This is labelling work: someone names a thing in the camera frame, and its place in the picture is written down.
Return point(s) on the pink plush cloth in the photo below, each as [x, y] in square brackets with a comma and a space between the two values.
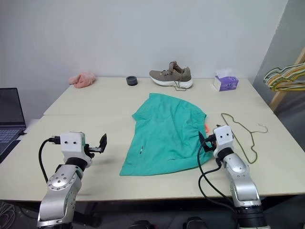
[82, 80]

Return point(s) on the black round container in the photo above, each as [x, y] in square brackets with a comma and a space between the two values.
[132, 81]

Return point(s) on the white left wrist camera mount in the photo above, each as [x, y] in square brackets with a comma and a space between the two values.
[71, 140]

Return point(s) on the dark laptop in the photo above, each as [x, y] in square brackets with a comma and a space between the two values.
[9, 107]

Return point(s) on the brown sneaker white sole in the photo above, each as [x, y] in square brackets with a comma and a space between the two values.
[166, 76]

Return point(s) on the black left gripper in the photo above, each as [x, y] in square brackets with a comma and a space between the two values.
[93, 150]

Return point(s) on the bunch of coloured hangers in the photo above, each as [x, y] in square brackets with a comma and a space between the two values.
[289, 75]

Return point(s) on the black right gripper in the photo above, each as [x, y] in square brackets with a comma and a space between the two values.
[210, 138]

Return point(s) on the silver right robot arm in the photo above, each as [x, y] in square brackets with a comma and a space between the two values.
[240, 174]

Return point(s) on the dark rounded shape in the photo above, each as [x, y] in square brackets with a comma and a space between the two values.
[196, 223]

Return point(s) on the purple white tissue box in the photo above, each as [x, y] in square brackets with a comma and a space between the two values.
[227, 83]

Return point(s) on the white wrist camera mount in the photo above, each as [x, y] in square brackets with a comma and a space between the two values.
[222, 138]
[71, 140]

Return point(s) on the green t-shirt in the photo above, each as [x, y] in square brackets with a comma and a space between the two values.
[162, 133]

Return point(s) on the wooden rack post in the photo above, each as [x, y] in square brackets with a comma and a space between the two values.
[280, 97]

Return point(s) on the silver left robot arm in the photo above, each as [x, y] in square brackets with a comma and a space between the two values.
[59, 183]

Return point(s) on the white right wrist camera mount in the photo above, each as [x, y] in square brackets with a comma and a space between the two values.
[222, 138]

